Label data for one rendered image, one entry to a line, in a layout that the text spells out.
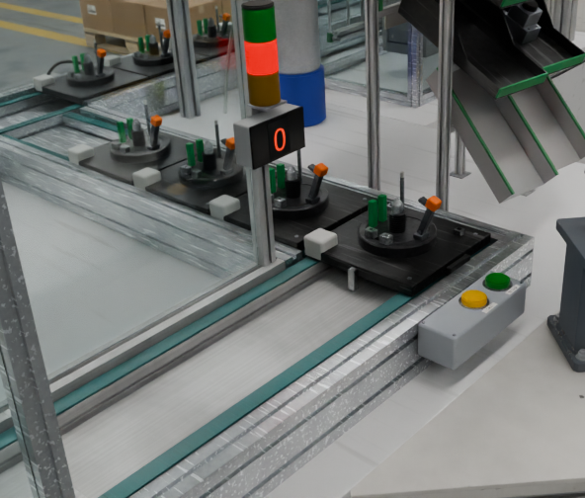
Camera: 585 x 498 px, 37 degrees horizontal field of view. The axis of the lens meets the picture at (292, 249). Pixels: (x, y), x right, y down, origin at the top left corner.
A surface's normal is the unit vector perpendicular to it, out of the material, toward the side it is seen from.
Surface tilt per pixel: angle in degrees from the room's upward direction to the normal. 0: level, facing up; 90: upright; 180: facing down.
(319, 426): 90
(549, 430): 0
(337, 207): 0
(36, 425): 90
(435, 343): 90
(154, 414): 0
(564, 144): 45
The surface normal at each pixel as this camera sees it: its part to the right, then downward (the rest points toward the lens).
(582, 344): -0.67, 0.38
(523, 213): -0.06, -0.88
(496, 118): 0.38, -0.38
